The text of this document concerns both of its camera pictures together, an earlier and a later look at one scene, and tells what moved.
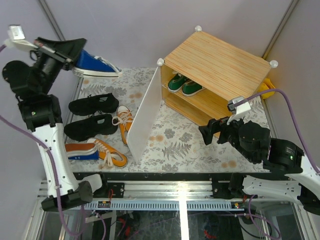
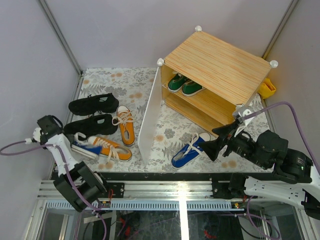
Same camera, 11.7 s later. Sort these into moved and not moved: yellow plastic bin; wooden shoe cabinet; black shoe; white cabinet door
Moved: white cabinet door
Not moved: yellow plastic bin; black shoe; wooden shoe cabinet
